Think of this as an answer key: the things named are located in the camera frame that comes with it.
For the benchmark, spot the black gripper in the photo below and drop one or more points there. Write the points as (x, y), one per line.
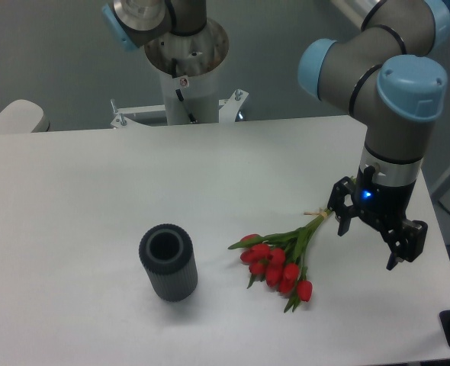
(375, 202)

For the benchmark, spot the red tulip bouquet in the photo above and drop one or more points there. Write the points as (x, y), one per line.
(280, 259)

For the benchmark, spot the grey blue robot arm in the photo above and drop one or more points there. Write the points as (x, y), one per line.
(382, 78)

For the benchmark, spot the dark grey ribbed vase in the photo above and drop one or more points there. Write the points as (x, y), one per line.
(167, 254)

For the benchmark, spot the white chair armrest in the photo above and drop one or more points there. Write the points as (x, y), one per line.
(23, 116)

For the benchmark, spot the white metal base bracket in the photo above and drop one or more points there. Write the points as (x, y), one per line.
(229, 110)

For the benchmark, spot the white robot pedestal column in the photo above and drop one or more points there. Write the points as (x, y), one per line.
(188, 67)

